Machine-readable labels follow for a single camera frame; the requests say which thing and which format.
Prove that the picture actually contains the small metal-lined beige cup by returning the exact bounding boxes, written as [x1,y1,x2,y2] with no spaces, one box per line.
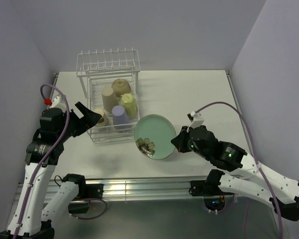
[94,108,108,127]

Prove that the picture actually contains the green floral plate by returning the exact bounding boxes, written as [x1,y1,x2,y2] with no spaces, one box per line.
[134,114,176,160]

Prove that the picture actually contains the aluminium frame rail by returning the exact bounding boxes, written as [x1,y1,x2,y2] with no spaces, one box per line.
[14,174,275,203]

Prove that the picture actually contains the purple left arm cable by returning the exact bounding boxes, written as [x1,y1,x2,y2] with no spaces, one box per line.
[12,84,109,239]

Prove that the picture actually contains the pale yellow mug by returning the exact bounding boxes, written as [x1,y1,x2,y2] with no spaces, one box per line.
[121,93,138,117]

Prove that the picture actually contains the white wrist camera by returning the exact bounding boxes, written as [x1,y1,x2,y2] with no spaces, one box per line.
[187,111,204,132]
[43,95,66,110]

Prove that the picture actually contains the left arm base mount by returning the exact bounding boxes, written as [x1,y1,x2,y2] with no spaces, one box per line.
[68,183,108,220]

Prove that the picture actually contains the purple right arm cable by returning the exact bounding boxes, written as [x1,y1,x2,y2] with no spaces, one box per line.
[194,101,284,239]

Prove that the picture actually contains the white wire dish rack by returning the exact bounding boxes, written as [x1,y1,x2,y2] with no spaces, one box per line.
[76,48,141,144]

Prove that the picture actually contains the beige ceramic bowl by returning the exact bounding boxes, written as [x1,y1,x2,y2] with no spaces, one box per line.
[111,78,131,98]

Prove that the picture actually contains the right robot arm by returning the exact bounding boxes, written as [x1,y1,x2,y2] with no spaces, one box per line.
[171,125,299,221]

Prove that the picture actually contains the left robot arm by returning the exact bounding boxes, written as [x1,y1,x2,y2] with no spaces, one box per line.
[0,102,102,239]

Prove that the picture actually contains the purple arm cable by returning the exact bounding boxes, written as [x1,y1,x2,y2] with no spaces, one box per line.
[12,84,109,239]
[194,101,284,239]

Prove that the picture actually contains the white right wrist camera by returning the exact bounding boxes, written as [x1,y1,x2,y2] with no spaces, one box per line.
[187,111,204,132]

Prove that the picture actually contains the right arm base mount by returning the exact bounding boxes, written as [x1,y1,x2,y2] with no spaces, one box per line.
[188,180,233,197]

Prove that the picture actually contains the brown paper-like cup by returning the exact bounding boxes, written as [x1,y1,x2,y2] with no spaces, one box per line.
[102,87,119,113]

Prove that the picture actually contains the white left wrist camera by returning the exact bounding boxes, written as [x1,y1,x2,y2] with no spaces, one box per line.
[43,95,66,110]

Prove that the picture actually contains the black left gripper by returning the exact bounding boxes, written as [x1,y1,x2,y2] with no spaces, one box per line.
[57,102,101,142]

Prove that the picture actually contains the lavender plastic cup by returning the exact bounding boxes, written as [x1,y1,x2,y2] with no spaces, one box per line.
[112,106,131,130]

